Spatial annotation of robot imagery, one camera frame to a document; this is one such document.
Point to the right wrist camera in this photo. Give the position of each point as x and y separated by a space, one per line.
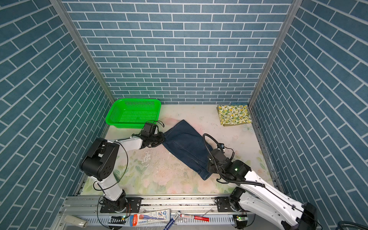
221 147

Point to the red marker pen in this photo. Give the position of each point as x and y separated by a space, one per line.
188 216

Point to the red blue toothpaste box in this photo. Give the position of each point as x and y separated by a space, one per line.
150 217

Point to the green plastic basket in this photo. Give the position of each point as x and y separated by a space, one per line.
133 113

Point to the blue marker pen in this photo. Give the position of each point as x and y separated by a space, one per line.
172 220

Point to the aluminium rail frame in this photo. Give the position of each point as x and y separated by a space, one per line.
88 208

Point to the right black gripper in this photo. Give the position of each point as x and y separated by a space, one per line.
210 166

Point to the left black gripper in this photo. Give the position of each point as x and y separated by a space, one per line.
161 139

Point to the dark navy skirt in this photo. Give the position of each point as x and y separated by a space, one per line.
187 145

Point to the yellow floral skirt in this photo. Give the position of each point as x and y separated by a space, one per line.
230 115

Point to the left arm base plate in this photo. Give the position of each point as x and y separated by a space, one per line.
125 204

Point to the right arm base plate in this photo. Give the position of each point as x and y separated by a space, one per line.
227 204

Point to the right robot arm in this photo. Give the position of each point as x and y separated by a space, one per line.
257 196

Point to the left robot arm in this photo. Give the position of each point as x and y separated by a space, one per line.
99 160

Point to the grey tape roll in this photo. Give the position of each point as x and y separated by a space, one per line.
81 223

